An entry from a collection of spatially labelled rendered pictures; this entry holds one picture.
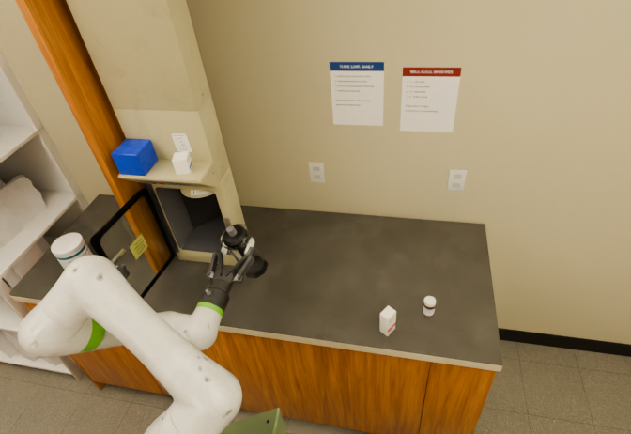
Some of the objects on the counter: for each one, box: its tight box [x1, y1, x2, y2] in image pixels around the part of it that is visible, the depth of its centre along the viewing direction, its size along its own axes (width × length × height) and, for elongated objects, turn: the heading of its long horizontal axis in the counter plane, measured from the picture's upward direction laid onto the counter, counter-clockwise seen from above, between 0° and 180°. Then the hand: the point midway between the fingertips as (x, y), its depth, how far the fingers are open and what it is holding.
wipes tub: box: [51, 233, 93, 270], centre depth 193 cm, size 13×13×15 cm
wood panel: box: [0, 0, 146, 209], centre depth 163 cm, size 49×3×140 cm, turn 174°
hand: (238, 243), depth 158 cm, fingers closed on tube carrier, 9 cm apart
